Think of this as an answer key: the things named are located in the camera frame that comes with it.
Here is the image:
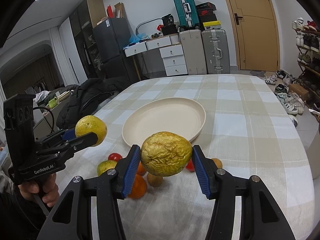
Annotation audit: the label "pale yellow round fruit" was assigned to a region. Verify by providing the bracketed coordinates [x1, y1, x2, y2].
[75, 115, 107, 147]

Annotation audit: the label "green yellow guava fruit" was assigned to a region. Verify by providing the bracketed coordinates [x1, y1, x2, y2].
[97, 160, 117, 176]

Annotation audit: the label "red cherry tomato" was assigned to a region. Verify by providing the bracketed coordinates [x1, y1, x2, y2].
[108, 153, 123, 162]

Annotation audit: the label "brown longan fruit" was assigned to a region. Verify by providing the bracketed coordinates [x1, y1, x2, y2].
[212, 158, 223, 169]
[147, 173, 164, 187]

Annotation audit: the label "wrinkled golden yellow fruit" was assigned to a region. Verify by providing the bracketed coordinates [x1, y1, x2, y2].
[140, 131, 193, 177]

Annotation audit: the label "red tomato with stem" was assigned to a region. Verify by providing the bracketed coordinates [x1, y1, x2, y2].
[185, 159, 195, 172]

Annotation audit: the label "person's left hand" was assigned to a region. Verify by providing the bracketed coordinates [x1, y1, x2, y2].
[18, 173, 60, 207]

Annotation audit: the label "black jacket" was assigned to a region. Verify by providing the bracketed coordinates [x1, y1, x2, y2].
[56, 77, 130, 129]

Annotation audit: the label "orange mandarin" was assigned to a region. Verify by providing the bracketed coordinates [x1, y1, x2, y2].
[128, 174, 148, 199]
[136, 163, 146, 177]

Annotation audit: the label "cream round plate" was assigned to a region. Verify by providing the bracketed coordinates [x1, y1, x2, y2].
[122, 98, 206, 146]

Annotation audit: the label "black refrigerator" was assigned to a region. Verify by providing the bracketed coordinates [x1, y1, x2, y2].
[93, 18, 139, 83]

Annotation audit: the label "white drawer desk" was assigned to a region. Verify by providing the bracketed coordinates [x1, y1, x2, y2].
[124, 34, 188, 76]

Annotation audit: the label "beige suitcase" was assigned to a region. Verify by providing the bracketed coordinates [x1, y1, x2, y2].
[180, 29, 207, 75]

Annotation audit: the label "silver aluminium suitcase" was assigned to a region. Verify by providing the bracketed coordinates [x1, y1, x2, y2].
[202, 29, 230, 74]

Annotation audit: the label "teal suitcase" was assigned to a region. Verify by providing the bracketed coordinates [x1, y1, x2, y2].
[173, 0, 199, 29]

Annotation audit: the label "stacked shoe boxes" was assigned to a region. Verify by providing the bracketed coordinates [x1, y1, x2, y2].
[196, 2, 221, 31]

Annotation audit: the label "wooden shoe rack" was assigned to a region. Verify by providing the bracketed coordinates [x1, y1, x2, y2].
[292, 17, 319, 111]

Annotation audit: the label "wooden door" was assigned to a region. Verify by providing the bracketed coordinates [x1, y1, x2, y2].
[226, 0, 279, 72]

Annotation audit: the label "black cable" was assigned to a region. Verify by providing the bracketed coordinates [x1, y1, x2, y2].
[32, 106, 56, 133]

